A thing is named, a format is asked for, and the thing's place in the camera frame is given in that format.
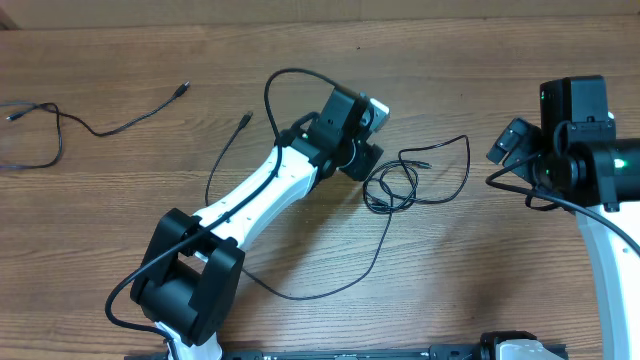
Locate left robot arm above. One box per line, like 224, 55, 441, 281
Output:
130, 87, 390, 359

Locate black separated USB cable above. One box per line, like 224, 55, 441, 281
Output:
0, 81, 191, 171
204, 110, 396, 302

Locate black right camera cable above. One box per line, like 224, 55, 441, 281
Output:
484, 149, 640, 259

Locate black left camera cable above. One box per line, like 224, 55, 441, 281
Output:
103, 67, 346, 360

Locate black camera cable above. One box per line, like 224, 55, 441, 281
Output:
103, 67, 346, 360
484, 149, 640, 259

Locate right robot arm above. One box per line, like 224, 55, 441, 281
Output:
485, 75, 639, 359

